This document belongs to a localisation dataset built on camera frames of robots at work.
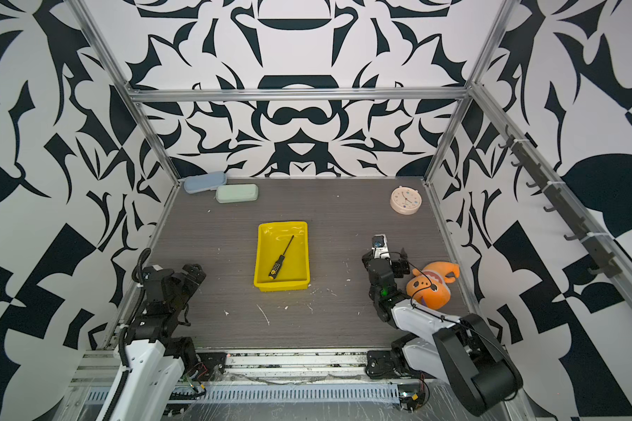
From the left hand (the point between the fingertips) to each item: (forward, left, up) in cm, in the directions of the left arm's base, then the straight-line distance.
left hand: (190, 271), depth 83 cm
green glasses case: (+38, -7, -7) cm, 40 cm away
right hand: (+6, -64, +1) cm, 64 cm away
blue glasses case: (+45, +9, -7) cm, 47 cm away
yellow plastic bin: (+17, -23, -10) cm, 31 cm away
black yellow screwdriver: (+5, -26, -7) cm, 28 cm away
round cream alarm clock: (+32, -78, -7) cm, 85 cm away
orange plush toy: (-8, -72, 0) cm, 73 cm away
